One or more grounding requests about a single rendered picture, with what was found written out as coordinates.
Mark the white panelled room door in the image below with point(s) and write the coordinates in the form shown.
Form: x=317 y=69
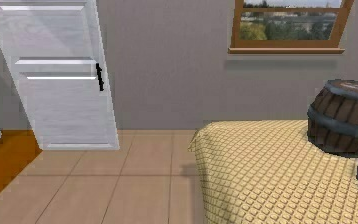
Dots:
x=67 y=110

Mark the brown wooden framed window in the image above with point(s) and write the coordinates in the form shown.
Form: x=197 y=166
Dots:
x=288 y=26

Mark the brown barrel shaped pillow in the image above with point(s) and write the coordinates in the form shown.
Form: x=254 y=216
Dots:
x=340 y=116

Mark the yellow quilted bed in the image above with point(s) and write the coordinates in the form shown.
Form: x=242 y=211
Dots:
x=273 y=176

